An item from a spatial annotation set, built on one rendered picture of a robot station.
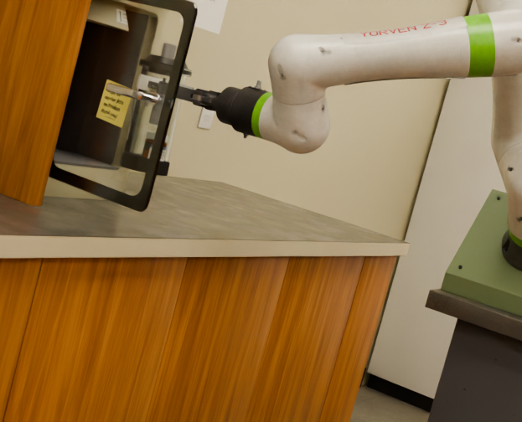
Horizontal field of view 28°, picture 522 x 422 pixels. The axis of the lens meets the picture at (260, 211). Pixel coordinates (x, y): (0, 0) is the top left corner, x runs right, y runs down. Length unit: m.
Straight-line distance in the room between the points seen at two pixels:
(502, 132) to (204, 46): 1.25
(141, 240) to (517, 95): 0.84
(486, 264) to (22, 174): 1.04
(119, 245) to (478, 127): 3.24
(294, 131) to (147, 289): 0.45
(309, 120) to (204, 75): 1.40
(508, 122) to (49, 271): 1.03
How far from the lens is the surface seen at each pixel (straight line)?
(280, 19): 3.64
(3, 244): 1.73
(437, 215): 5.04
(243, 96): 2.05
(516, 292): 2.36
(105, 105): 2.06
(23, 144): 2.09
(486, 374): 2.39
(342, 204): 4.42
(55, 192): 2.25
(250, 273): 2.46
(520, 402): 2.38
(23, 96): 2.10
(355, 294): 3.02
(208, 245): 2.21
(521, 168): 2.27
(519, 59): 1.97
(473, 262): 2.41
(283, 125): 1.97
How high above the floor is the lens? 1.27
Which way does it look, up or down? 6 degrees down
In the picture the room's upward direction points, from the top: 15 degrees clockwise
